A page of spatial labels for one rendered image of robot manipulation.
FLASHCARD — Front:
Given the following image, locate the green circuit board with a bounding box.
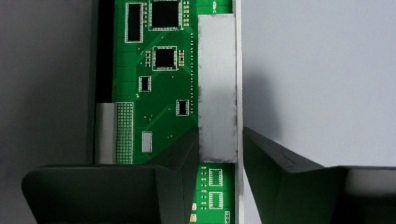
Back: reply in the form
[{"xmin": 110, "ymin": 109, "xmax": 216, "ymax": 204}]
[{"xmin": 94, "ymin": 0, "xmax": 244, "ymax": 224}]

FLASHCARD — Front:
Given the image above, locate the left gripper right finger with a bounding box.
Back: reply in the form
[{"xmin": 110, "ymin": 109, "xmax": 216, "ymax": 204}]
[{"xmin": 242, "ymin": 127, "xmax": 396, "ymax": 224}]

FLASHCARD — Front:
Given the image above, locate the black rectangular enclosure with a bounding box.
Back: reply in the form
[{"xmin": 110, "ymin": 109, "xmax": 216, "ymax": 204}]
[{"xmin": 0, "ymin": 0, "xmax": 115, "ymax": 224}]

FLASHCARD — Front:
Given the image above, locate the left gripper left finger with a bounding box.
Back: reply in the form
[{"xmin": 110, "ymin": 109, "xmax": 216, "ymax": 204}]
[{"xmin": 21, "ymin": 127, "xmax": 199, "ymax": 224}]

